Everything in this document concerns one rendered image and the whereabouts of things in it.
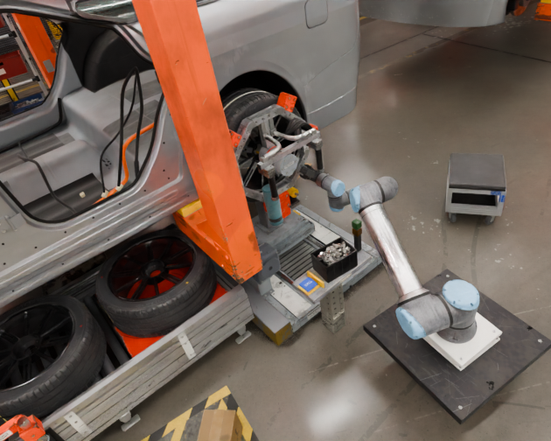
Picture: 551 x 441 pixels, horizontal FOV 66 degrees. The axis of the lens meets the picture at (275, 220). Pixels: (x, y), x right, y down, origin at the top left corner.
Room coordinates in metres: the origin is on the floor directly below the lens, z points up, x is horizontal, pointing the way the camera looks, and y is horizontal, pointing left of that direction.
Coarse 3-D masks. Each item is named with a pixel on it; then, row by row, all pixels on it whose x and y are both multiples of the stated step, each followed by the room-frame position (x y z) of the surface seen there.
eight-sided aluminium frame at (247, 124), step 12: (264, 108) 2.22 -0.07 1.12; (276, 108) 2.20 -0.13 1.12; (252, 120) 2.11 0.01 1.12; (264, 120) 2.15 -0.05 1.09; (240, 132) 2.11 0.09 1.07; (300, 132) 2.29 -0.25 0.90; (240, 144) 2.05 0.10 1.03; (300, 156) 2.30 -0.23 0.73; (300, 168) 2.25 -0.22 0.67; (288, 180) 2.22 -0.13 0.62; (252, 192) 2.06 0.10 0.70
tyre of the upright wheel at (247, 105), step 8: (240, 88) 2.44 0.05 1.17; (248, 88) 2.44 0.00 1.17; (256, 88) 2.47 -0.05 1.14; (224, 96) 2.37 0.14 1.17; (232, 96) 2.34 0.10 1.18; (248, 96) 2.29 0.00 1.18; (256, 96) 2.27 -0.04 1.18; (264, 96) 2.28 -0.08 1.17; (272, 96) 2.30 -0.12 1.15; (224, 104) 2.29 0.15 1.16; (232, 104) 2.27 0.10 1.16; (240, 104) 2.23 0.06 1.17; (248, 104) 2.21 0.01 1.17; (256, 104) 2.23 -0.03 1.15; (264, 104) 2.26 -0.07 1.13; (272, 104) 2.28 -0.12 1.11; (224, 112) 2.24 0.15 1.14; (232, 112) 2.19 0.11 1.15; (240, 112) 2.17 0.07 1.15; (248, 112) 2.20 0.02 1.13; (256, 112) 2.23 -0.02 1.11; (296, 112) 2.37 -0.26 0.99; (232, 120) 2.15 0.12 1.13; (240, 120) 2.17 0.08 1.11; (232, 128) 2.14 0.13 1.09; (296, 152) 2.35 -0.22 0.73; (248, 200) 2.13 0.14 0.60; (256, 200) 2.16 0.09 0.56
